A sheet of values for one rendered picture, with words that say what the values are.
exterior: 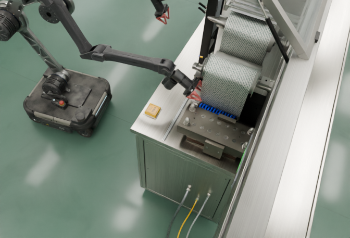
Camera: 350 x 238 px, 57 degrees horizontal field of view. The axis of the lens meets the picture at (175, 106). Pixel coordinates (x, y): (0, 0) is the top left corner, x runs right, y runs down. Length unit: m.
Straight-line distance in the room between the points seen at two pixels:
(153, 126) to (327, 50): 0.96
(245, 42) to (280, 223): 0.95
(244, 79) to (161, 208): 1.36
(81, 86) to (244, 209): 2.25
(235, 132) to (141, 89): 1.61
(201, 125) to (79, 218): 1.31
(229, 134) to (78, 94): 1.55
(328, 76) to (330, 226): 1.57
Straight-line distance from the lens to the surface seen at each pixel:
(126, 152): 2.76
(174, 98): 1.93
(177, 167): 1.93
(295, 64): 1.17
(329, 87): 1.46
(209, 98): 1.71
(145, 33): 3.70
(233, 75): 1.56
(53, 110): 2.81
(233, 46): 1.74
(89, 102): 2.79
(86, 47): 1.80
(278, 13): 1.11
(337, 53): 1.63
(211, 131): 1.66
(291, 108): 1.04
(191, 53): 2.19
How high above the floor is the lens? 2.42
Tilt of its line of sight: 54 degrees down
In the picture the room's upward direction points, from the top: 5 degrees clockwise
